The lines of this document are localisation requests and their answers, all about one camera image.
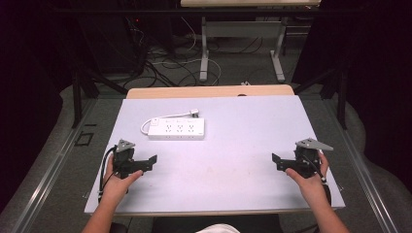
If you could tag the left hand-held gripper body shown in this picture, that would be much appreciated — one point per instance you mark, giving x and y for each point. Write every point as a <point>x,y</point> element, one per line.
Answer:
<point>122,159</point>

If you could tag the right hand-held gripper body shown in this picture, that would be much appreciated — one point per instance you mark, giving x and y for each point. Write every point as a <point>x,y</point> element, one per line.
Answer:
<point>307,159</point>

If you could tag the person's right hand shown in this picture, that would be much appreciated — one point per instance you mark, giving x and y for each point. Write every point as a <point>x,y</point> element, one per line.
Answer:
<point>311,185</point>

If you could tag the person's left hand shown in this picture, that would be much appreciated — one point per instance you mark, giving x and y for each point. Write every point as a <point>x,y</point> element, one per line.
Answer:
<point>116,185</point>

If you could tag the white power strip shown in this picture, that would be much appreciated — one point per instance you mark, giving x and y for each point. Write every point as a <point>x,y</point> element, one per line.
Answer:
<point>177,128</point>

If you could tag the white plug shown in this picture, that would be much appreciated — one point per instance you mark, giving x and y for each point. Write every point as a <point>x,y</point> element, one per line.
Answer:
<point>194,113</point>

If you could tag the black metal stand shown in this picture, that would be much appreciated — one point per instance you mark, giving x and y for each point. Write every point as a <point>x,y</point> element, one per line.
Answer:
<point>81,93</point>
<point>336,90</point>

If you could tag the light wooden table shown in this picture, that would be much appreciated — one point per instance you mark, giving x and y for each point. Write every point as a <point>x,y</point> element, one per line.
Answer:
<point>207,92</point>

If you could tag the person's white shirt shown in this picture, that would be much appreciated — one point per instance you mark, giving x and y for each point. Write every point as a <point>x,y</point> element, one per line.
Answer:
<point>217,229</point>

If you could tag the dark curtain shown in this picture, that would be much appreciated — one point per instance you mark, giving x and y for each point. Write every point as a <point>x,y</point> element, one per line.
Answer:
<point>372,64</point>
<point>29,81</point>

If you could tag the white desk with metal legs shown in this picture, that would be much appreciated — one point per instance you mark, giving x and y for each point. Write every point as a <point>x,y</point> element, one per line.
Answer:
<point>243,29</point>

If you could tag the black floor hatch frame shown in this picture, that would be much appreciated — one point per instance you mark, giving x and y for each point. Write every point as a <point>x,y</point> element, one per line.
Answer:
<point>83,139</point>

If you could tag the aluminium floor rail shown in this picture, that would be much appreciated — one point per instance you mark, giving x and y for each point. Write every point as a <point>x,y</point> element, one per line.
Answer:
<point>42,181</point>
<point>362,174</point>

